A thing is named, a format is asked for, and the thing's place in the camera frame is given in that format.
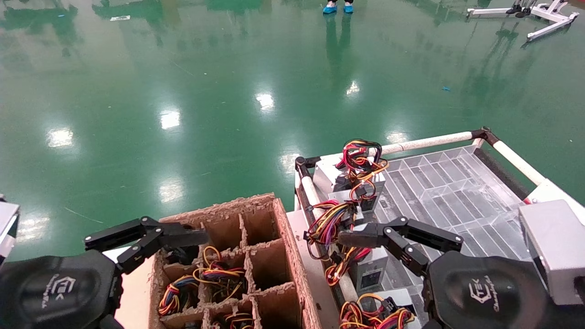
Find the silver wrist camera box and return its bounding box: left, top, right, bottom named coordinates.
left=519, top=200, right=585, bottom=306
left=0, top=200, right=21, bottom=265

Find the white metal floor stand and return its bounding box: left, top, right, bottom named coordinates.
left=466, top=0, right=580, bottom=42

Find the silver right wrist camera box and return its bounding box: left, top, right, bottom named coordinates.
left=519, top=200, right=585, bottom=306

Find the clear plastic divider tray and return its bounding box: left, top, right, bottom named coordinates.
left=372, top=145, right=533, bottom=327

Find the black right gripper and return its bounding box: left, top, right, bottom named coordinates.
left=338, top=216, right=585, bottom=329

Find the black foam edge strip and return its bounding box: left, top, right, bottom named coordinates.
left=473, top=148, right=533, bottom=202

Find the white sign with red print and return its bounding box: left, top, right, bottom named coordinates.
left=525, top=180, right=585, bottom=216

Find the brown cardboard divider box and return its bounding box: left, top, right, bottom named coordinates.
left=149, top=192, right=323, bottom=329

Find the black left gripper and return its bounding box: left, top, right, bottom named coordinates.
left=0, top=217, right=210, bottom=329

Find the black cable bundle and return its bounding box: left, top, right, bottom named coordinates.
left=165, top=247, right=202, bottom=266

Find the silver power supply with cables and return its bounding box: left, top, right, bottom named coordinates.
left=314, top=139, right=390, bottom=195
left=324, top=246, right=390, bottom=294
left=303, top=199, right=366, bottom=261
left=210, top=311, right=255, bottom=329
left=339, top=288, right=417, bottom=329
left=157, top=274, right=202, bottom=317
left=327, top=173, right=387, bottom=216
left=192, top=246, right=248, bottom=302

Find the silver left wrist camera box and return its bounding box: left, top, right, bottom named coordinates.
left=0, top=200, right=21, bottom=265

